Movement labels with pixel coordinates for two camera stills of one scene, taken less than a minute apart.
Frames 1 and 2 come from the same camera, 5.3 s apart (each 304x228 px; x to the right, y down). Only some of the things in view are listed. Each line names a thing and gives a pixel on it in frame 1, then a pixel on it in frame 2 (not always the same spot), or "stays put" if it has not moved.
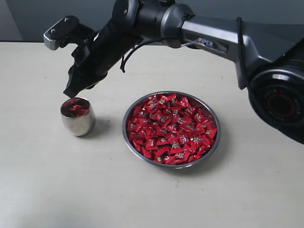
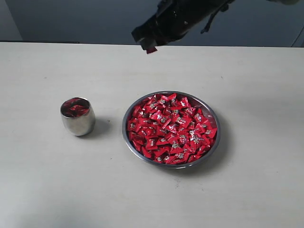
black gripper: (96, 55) → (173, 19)
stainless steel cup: (78, 116) stays put
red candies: (75, 107) stays put
